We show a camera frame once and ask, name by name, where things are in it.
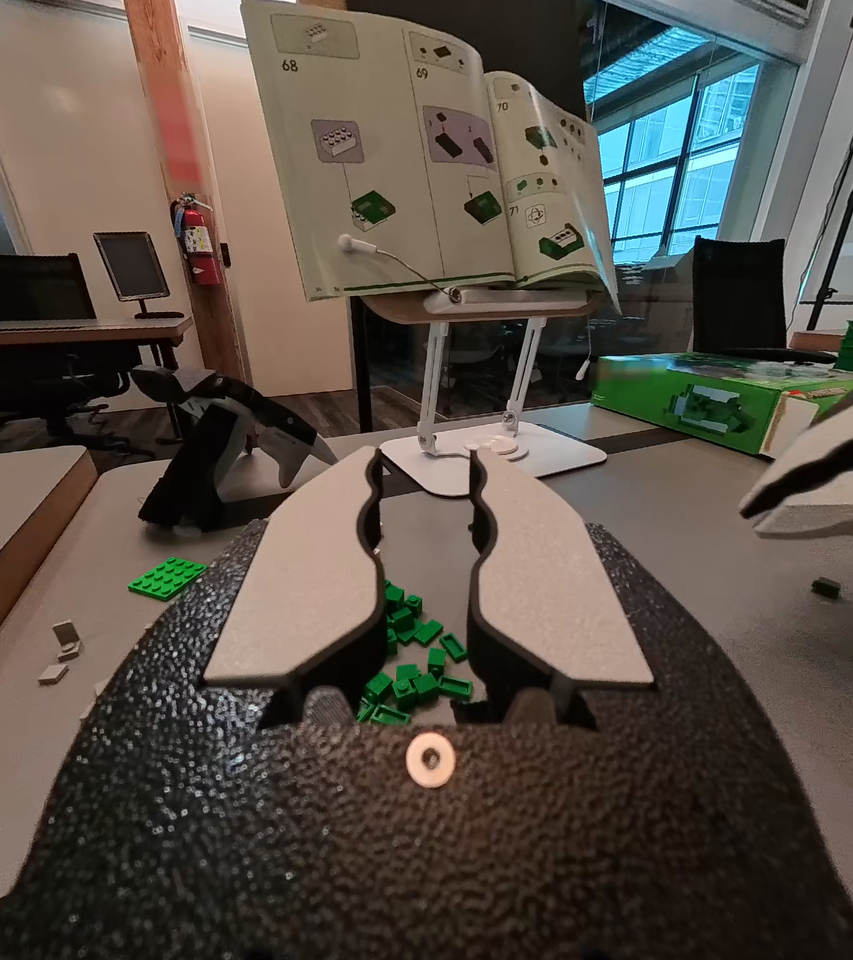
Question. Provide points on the white book stand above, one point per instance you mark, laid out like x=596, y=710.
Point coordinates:
x=546, y=457

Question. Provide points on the black high back chair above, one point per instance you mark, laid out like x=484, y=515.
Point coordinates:
x=738, y=300

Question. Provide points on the green lego plate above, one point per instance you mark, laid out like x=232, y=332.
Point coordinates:
x=168, y=579

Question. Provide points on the lego instruction booklet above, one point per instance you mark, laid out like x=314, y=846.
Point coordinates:
x=381, y=187

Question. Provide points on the wooden office desk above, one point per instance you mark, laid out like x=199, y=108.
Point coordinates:
x=59, y=330

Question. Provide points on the black mesh office chair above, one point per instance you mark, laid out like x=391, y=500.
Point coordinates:
x=21, y=285

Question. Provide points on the grey tablet on stand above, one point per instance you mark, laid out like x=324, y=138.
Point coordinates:
x=130, y=266

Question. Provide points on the green lego box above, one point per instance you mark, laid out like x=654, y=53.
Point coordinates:
x=644, y=397

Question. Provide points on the wooden pillar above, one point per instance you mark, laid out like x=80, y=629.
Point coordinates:
x=156, y=30

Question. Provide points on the black and grey tool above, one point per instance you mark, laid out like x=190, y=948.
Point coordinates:
x=201, y=465

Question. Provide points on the red fire extinguisher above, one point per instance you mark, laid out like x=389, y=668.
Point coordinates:
x=201, y=247

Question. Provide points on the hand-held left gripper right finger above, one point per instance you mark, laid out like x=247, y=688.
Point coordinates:
x=554, y=592

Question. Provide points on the pile of green lego bricks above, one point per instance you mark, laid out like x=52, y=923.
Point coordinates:
x=415, y=637

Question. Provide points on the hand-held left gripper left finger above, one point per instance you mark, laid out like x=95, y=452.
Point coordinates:
x=299, y=585

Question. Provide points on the small grey lego tile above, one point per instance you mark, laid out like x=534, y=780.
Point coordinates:
x=70, y=652
x=54, y=675
x=65, y=634

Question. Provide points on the small dark green lego brick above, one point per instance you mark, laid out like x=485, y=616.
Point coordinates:
x=825, y=588

